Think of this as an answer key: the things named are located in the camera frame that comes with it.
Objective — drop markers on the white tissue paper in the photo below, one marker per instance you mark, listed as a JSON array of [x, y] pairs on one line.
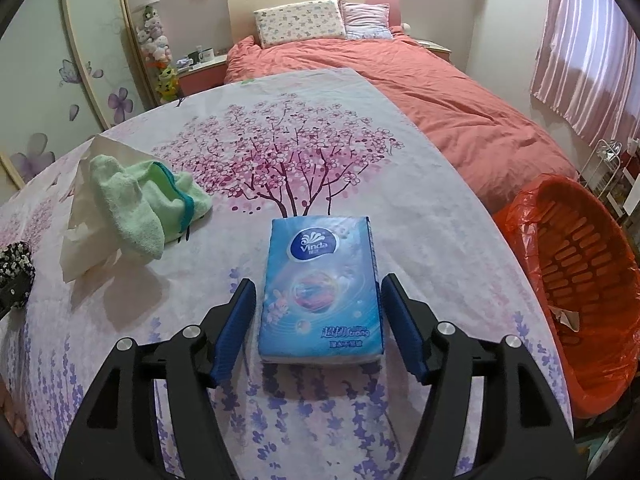
[[82, 240]]

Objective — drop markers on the floral pillow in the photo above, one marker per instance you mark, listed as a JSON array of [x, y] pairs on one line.
[[300, 22]]

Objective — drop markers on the pink striped pillow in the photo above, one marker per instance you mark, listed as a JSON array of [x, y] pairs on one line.
[[365, 20]]

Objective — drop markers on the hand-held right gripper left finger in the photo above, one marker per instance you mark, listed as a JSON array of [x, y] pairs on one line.
[[235, 330]]

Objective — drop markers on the blue tissue pack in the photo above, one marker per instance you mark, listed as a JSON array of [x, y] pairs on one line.
[[320, 285]]

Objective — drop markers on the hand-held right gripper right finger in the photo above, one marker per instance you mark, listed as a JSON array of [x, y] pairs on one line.
[[402, 330]]

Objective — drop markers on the pink curtain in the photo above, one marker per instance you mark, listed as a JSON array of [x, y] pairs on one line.
[[590, 45]]

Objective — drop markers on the wooden bedside table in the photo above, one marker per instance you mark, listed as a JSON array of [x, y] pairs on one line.
[[432, 47]]

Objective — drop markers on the orange plastic basket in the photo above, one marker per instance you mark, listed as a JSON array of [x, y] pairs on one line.
[[580, 260]]

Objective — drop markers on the tube of plush toys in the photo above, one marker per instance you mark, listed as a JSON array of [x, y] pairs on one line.
[[152, 35]]

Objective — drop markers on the salmon duvet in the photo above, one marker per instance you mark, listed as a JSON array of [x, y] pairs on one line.
[[425, 95]]

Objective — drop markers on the black and white floral cloth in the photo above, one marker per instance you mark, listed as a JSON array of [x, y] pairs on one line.
[[17, 262]]

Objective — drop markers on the yellow-green plush toy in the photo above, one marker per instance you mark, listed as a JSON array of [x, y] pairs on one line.
[[167, 82]]

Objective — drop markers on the floral printed tablecloth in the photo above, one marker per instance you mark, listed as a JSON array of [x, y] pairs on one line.
[[325, 135]]

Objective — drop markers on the gold and grey snack bag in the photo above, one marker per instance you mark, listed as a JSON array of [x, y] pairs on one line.
[[565, 317]]

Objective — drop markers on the wardrobe door with purple flowers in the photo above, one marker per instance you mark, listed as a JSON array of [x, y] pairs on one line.
[[60, 50]]

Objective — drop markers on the white mug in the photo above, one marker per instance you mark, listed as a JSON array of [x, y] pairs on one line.
[[206, 53]]

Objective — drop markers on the pink nightstand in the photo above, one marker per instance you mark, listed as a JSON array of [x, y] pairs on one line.
[[200, 77]]

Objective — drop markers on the pale green sock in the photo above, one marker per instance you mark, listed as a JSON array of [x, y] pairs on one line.
[[135, 200]]

